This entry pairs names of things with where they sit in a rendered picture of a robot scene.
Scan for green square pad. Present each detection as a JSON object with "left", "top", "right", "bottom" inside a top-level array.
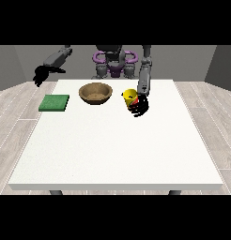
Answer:
[{"left": 38, "top": 94, "right": 70, "bottom": 113}]

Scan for brown wooden bowl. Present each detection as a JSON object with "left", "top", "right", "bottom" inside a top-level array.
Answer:
[{"left": 78, "top": 82, "right": 114, "bottom": 106}]

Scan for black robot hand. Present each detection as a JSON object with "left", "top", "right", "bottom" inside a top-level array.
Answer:
[
  {"left": 32, "top": 65, "right": 67, "bottom": 88},
  {"left": 127, "top": 93, "right": 150, "bottom": 118}
]

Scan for yellow cup with melon print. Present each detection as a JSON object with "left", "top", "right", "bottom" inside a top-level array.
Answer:
[{"left": 121, "top": 88, "right": 140, "bottom": 110}]

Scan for grey robot trunk purple rings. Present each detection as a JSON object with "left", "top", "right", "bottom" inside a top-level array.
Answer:
[{"left": 90, "top": 45, "right": 140, "bottom": 81}]

